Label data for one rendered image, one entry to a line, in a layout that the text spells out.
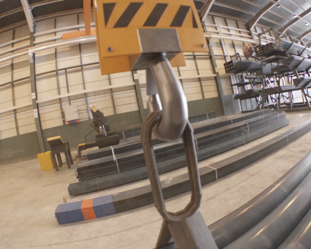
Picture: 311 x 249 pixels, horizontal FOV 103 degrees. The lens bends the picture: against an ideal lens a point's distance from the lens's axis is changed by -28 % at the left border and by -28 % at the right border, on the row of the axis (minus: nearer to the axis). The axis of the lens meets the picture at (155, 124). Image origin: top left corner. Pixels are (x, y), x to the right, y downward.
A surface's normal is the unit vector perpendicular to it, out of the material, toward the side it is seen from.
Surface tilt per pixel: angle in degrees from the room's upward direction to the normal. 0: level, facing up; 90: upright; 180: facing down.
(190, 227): 51
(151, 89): 117
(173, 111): 99
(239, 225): 41
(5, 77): 90
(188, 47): 90
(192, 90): 90
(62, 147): 90
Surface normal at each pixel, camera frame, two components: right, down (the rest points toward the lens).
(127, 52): 0.32, -0.01
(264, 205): 0.03, -0.82
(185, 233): 0.15, -0.63
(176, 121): -0.03, 0.37
